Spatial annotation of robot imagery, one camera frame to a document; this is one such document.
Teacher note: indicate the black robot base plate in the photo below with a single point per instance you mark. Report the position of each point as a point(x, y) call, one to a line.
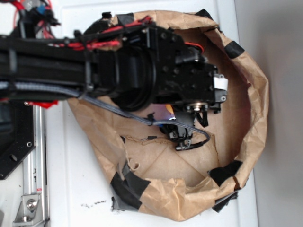
point(18, 141)

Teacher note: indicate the aluminium extrusion rail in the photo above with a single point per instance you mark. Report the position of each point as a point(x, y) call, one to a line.
point(34, 166)

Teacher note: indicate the silver corner bracket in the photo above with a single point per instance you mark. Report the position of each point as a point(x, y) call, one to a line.
point(30, 211)

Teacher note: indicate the crumpled brown paper bag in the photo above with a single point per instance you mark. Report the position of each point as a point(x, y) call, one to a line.
point(145, 172)

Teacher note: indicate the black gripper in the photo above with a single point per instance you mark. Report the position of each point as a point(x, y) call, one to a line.
point(194, 84)

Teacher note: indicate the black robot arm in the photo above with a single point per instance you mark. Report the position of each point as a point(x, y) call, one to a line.
point(134, 66)

